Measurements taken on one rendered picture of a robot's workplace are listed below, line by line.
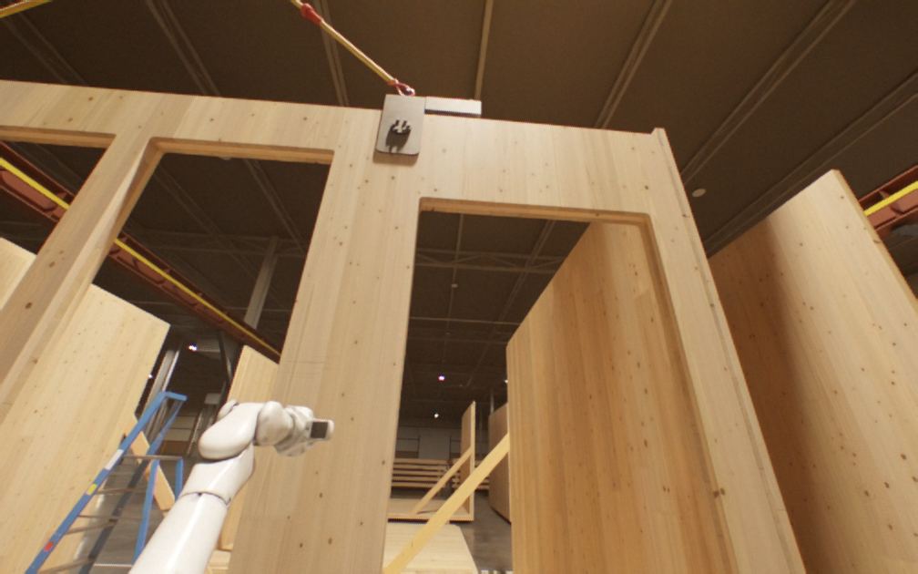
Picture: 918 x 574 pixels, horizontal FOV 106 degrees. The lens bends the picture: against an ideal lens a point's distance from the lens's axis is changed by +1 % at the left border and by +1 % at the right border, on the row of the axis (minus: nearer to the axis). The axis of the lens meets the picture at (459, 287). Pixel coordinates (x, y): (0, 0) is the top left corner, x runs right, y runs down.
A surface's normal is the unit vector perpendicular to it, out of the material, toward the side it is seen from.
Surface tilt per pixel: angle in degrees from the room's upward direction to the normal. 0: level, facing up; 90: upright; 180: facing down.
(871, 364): 90
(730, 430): 90
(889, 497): 90
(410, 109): 90
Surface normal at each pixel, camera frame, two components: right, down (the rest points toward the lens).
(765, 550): 0.07, -0.43
